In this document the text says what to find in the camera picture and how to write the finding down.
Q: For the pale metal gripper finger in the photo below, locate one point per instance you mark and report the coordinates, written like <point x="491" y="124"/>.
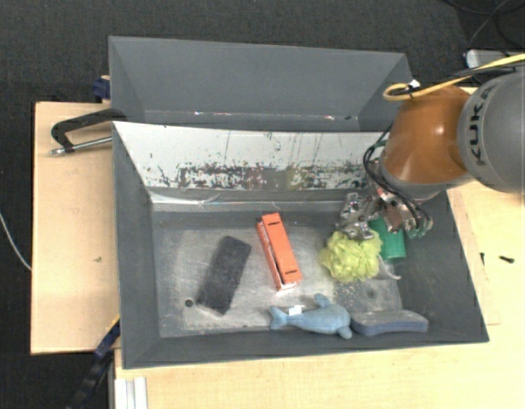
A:
<point x="354" y="206"/>
<point x="361" y="229"/>

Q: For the green plastic cup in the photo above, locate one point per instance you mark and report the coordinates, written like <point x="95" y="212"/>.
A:
<point x="392" y="243"/>

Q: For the yellow-green mesh bath sponge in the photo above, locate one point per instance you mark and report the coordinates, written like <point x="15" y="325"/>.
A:
<point x="352" y="258"/>

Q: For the orange stapler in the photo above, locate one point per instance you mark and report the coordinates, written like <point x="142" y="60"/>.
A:
<point x="279" y="249"/>

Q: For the blue sponge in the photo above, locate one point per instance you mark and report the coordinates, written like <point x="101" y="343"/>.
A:
<point x="388" y="323"/>

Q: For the blue toy whale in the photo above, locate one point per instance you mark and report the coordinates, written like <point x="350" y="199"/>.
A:
<point x="320" y="318"/>

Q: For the small black screw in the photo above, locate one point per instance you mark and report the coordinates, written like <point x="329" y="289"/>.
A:
<point x="507" y="259"/>

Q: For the dark green flat block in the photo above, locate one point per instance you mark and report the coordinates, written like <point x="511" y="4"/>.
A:
<point x="223" y="275"/>

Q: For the grey metal bin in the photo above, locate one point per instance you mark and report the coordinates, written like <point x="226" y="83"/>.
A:
<point x="254" y="83"/>

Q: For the pale wood flat board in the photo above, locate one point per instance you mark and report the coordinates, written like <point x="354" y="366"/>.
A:
<point x="70" y="237"/>

